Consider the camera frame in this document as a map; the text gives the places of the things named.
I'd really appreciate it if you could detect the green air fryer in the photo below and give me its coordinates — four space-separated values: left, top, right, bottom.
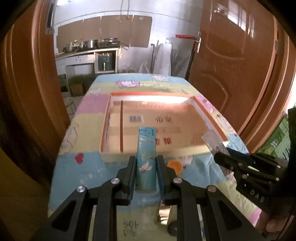
98 52 113 71

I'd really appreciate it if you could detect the teal lighter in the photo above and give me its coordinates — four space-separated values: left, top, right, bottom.
135 127 157 193

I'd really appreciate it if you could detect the black gas stove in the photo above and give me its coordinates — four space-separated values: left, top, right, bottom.
98 38 120 49

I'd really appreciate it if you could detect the orange-rimmed shallow tray box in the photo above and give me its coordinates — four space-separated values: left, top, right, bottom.
100 92 229 157

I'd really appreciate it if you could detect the steel cooking pot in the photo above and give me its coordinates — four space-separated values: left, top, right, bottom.
83 40 98 49

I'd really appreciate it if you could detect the brown wooden door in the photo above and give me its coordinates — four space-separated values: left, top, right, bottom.
189 1 295 152

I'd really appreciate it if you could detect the clear glittery rectangular box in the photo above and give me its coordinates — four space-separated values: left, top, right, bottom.
202 130 233 177

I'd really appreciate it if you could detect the white kitchen counter cabinet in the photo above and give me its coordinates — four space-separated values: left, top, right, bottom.
56 48 121 75

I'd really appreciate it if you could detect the orange bottle cap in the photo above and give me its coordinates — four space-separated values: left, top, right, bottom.
166 160 183 177

